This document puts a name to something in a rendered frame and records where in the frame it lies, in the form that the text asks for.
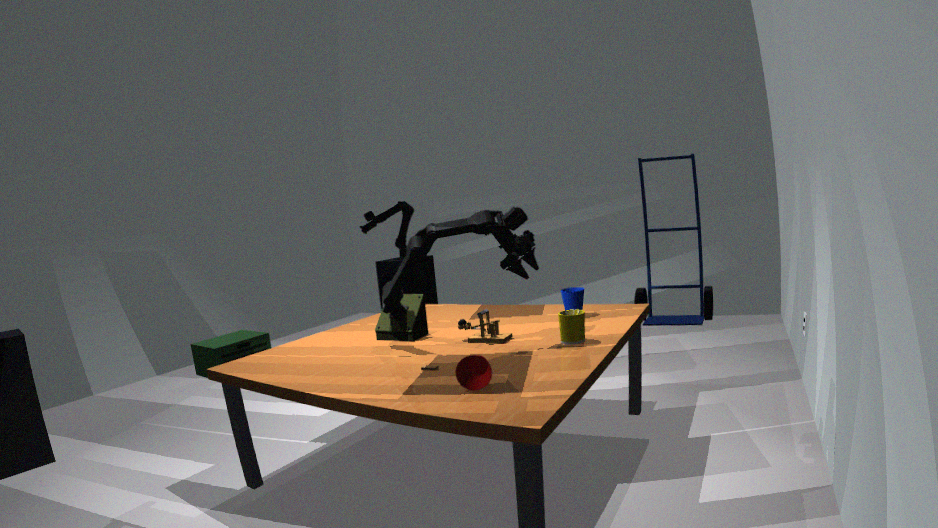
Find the yellow mug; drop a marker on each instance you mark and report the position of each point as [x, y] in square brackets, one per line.
[572, 326]

